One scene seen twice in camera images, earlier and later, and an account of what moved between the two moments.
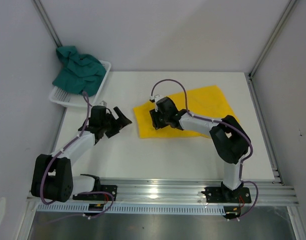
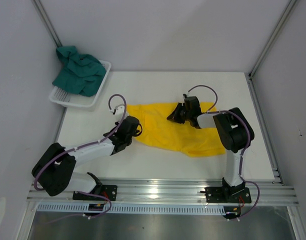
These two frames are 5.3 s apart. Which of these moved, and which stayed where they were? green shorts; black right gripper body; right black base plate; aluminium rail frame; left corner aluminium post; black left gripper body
Moved: black left gripper body; black right gripper body
Stayed: right black base plate; green shorts; left corner aluminium post; aluminium rail frame
